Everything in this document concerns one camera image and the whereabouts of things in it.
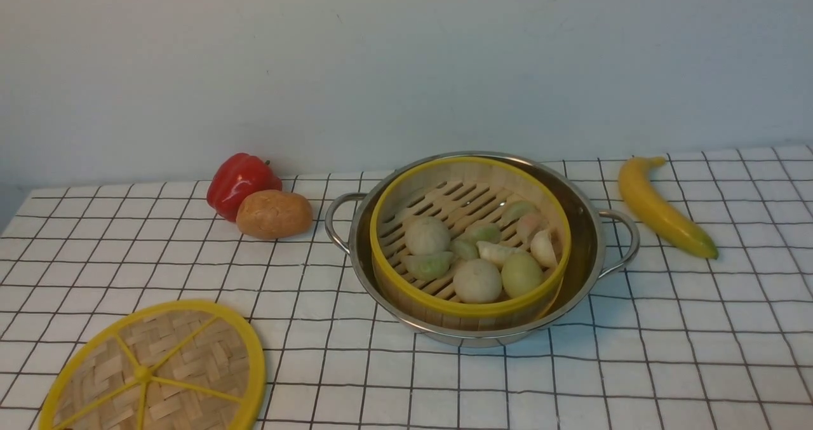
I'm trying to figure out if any woven bamboo steamer lid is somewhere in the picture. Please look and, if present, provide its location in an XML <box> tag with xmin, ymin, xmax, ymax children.
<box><xmin>39</xmin><ymin>300</ymin><xmax>267</xmax><ymax>429</ymax></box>

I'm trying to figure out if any stainless steel pot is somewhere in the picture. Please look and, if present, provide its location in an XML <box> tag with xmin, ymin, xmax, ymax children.
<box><xmin>325</xmin><ymin>152</ymin><xmax>640</xmax><ymax>348</ymax></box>

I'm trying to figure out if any white round bun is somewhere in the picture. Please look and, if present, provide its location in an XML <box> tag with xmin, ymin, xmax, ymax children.
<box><xmin>452</xmin><ymin>259</ymin><xmax>502</xmax><ymax>304</ymax></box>
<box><xmin>405</xmin><ymin>217</ymin><xmax>451</xmax><ymax>255</ymax></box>

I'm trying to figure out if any green dumpling left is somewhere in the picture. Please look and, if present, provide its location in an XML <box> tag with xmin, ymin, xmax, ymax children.
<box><xmin>401</xmin><ymin>251</ymin><xmax>455</xmax><ymax>282</ymax></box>

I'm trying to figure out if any pale green dumpling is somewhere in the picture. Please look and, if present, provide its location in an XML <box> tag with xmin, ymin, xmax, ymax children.
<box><xmin>460</xmin><ymin>224</ymin><xmax>502</xmax><ymax>245</ymax></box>

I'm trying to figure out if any white dumpling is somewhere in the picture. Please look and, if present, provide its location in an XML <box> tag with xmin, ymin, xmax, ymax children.
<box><xmin>476</xmin><ymin>240</ymin><xmax>523</xmax><ymax>270</ymax></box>

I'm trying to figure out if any white round bun front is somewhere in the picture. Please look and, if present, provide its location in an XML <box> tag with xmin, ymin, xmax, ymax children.
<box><xmin>452</xmin><ymin>259</ymin><xmax>502</xmax><ymax>304</ymax></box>

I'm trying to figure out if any pink dumpling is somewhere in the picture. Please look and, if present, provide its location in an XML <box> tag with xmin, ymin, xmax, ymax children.
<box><xmin>516</xmin><ymin>211</ymin><xmax>548</xmax><ymax>245</ymax></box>

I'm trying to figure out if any brown potato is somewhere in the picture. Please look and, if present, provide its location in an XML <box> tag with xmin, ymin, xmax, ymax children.
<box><xmin>236</xmin><ymin>189</ymin><xmax>314</xmax><ymax>240</ymax></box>

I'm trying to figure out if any cream dumpling right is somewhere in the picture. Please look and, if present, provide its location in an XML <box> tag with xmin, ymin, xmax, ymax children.
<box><xmin>529</xmin><ymin>229</ymin><xmax>558</xmax><ymax>269</ymax></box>

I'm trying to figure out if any red bell pepper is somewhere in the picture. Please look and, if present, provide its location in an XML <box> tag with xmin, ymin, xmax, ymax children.
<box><xmin>206</xmin><ymin>152</ymin><xmax>283</xmax><ymax>223</ymax></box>

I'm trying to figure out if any yellow banana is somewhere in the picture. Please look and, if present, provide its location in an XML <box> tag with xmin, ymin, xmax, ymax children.
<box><xmin>617</xmin><ymin>157</ymin><xmax>719</xmax><ymax>260</ymax></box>

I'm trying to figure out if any white black grid tablecloth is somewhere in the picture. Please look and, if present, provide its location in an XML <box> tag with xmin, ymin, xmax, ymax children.
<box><xmin>2</xmin><ymin>145</ymin><xmax>811</xmax><ymax>429</ymax></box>

